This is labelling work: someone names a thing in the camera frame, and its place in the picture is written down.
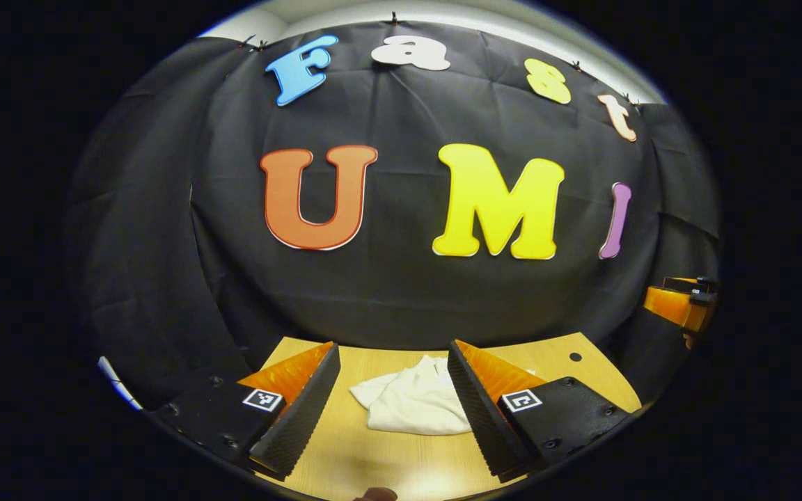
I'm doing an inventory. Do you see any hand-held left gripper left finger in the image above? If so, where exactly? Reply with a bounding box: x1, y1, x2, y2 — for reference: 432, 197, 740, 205
150, 341, 341, 482

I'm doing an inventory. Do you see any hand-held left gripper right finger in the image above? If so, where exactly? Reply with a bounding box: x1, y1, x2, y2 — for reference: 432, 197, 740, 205
447, 340, 631, 484

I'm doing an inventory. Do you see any cream sweatshirt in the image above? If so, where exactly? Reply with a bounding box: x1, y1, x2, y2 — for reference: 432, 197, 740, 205
349, 355, 475, 436

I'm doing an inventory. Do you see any black backdrop cloth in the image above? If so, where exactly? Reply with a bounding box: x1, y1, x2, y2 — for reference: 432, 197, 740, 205
67, 21, 722, 411

